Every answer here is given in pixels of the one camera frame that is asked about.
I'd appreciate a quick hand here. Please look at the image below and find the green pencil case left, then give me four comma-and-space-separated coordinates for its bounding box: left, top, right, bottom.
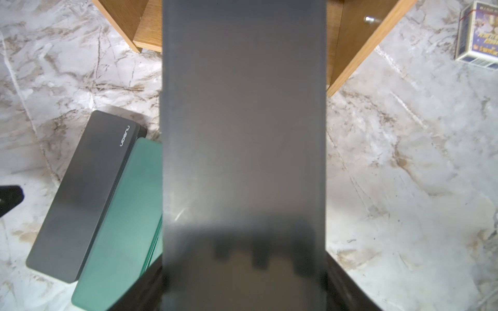
71, 138, 162, 310

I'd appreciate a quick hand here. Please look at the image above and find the wooden three-tier shelf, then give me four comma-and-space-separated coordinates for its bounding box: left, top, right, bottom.
93, 0, 416, 97

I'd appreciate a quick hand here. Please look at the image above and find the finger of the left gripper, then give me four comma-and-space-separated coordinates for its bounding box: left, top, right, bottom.
0, 185, 25, 217

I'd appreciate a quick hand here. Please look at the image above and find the black pencil case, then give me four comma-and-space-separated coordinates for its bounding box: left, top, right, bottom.
26, 110, 147, 283
160, 1, 326, 310

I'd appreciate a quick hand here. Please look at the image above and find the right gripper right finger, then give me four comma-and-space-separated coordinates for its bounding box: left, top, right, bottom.
326, 252, 382, 311

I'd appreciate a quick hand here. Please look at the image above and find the small card box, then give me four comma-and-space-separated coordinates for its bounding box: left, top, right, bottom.
455, 1, 497, 71

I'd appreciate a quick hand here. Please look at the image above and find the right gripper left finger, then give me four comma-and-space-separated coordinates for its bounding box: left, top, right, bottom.
108, 257, 163, 311

